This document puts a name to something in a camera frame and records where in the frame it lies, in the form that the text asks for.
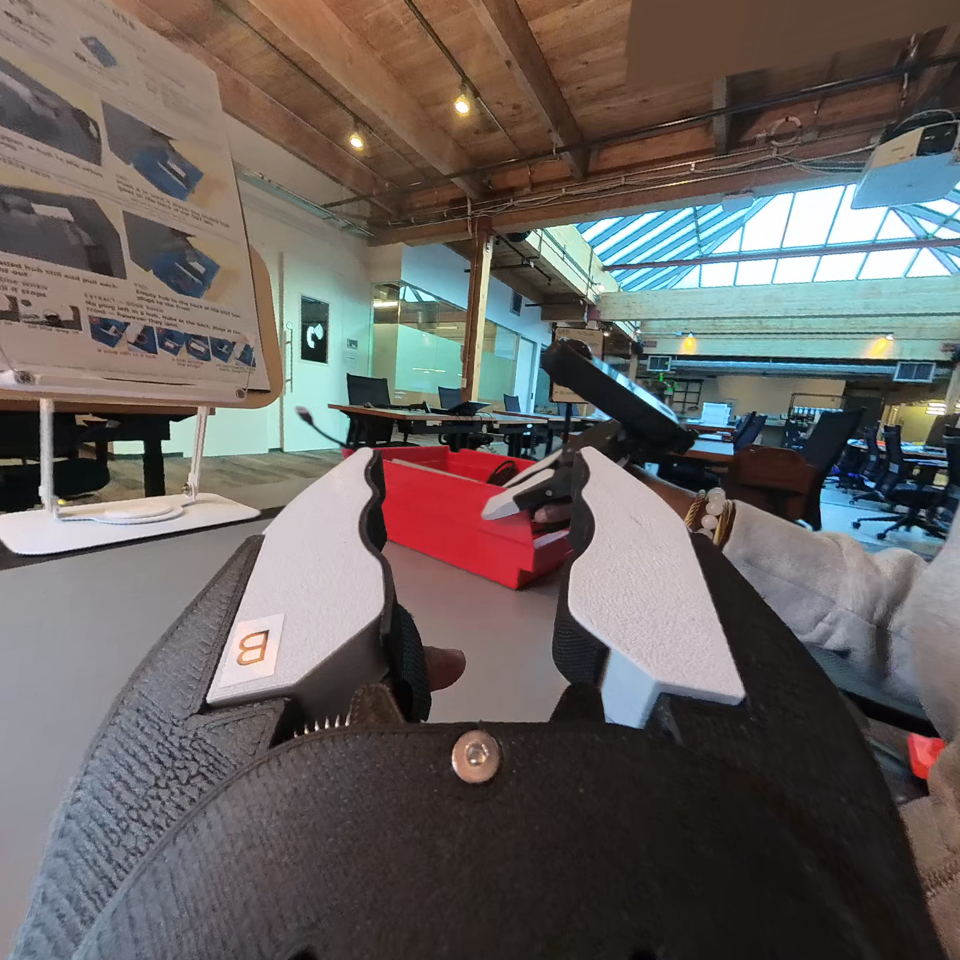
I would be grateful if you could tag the white ceiling projector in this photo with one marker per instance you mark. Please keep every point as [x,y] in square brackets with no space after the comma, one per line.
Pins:
[900,172]

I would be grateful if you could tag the white stand with instruction sheet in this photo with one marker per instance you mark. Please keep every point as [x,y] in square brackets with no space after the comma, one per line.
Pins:
[112,187]

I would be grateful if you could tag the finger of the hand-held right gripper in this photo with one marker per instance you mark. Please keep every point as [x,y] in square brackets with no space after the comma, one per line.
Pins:
[517,499]
[556,461]

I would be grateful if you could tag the black wall poster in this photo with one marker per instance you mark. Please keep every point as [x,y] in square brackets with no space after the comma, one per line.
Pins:
[315,330]

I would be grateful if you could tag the person's left hand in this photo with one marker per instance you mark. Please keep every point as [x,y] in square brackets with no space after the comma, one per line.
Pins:
[446,669]

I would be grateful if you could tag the person's right hand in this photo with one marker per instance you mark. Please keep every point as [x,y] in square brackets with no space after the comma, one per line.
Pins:
[667,495]

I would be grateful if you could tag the long wooden desk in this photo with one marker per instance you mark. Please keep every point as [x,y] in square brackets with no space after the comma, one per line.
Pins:
[420,414]

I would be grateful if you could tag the row of black office chairs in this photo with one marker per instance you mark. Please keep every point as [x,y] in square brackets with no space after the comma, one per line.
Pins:
[892,480]

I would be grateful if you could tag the red plastic object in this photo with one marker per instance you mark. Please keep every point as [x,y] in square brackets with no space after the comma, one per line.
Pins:
[924,754]

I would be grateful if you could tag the red plastic bin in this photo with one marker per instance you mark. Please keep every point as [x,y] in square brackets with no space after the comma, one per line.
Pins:
[450,517]

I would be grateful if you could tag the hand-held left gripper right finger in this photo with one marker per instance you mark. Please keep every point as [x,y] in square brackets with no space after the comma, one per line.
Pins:
[645,585]

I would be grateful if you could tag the black office chair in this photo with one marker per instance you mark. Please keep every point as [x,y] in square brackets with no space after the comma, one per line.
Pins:
[371,397]

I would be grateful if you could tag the glass skylight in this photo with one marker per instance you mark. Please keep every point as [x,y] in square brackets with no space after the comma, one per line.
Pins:
[787,240]

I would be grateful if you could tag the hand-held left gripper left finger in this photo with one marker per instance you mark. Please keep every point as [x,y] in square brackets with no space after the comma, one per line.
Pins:
[315,570]

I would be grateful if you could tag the brown notice board stand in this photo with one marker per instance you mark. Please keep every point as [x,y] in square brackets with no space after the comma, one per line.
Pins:
[576,352]

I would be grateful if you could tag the person's tan pants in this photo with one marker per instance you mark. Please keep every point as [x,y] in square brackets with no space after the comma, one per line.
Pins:
[937,862]

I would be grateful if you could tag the ceiling spotlight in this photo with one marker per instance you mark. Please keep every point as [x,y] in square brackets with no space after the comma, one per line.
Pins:
[356,140]
[462,105]

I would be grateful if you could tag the brown office chair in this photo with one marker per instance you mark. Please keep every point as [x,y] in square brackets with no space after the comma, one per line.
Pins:
[772,480]

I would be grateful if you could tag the person's right forearm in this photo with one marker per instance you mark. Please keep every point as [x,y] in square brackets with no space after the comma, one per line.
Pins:
[825,585]

